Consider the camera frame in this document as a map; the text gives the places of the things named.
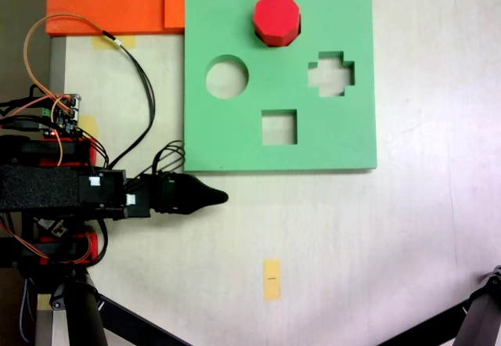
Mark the marked yellow tape strip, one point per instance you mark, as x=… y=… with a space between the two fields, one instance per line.
x=272 y=289

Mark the small yellow masking tape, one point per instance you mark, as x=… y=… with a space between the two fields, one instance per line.
x=44 y=303
x=89 y=121

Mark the wide yellow masking tape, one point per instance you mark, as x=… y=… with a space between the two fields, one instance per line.
x=129 y=42

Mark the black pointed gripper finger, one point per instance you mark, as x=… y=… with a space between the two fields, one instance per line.
x=199 y=195

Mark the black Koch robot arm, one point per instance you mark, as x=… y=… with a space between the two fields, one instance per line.
x=39 y=189

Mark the thick black tripod leg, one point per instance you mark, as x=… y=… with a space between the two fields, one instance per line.
x=84 y=314
x=483 y=314

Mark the green shape sorter board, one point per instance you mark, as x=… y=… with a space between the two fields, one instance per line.
x=235 y=142

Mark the black base circuit board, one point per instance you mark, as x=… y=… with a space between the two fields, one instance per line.
x=51 y=226

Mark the red octagonal pillar block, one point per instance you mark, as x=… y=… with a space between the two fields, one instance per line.
x=276 y=17

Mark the red printed base clamp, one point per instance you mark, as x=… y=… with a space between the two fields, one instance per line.
x=93 y=152
x=93 y=246

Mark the large orange foam block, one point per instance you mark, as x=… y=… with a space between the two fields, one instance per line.
x=105 y=1

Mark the slanted black tripod leg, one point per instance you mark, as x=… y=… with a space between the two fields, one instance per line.
x=133 y=322
x=426 y=324

